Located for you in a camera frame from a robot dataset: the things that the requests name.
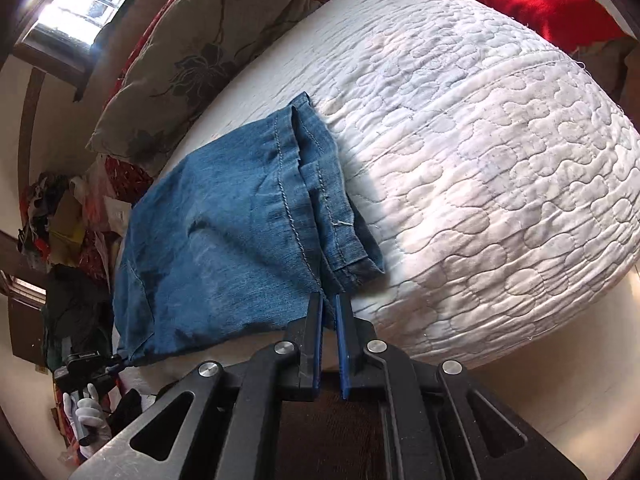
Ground clear plastic bag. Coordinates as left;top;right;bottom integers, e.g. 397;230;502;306
80;160;126;231

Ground person's left hand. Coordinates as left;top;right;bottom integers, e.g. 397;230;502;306
62;382;113;461

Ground white labelled packet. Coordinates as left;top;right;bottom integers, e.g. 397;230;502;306
102;197;133;236

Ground black jacket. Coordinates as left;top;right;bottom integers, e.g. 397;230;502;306
42;265;116;361

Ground grey floral pillow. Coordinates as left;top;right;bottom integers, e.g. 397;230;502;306
86;0;323;173

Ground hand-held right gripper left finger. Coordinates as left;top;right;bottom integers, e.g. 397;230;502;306
70;291;324;480

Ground blue denim pants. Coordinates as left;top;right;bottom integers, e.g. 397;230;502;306
112;91;386;367

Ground pile of mixed clothes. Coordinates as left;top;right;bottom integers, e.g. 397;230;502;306
17;172;86;261

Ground black garment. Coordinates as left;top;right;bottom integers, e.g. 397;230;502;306
107;387;146;436

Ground large bright window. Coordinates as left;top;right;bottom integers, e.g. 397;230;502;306
20;0;151;56

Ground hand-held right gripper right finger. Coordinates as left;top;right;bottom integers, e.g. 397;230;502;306
336;293;588;480

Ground white quilted mattress cover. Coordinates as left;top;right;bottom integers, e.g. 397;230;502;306
112;0;640;376

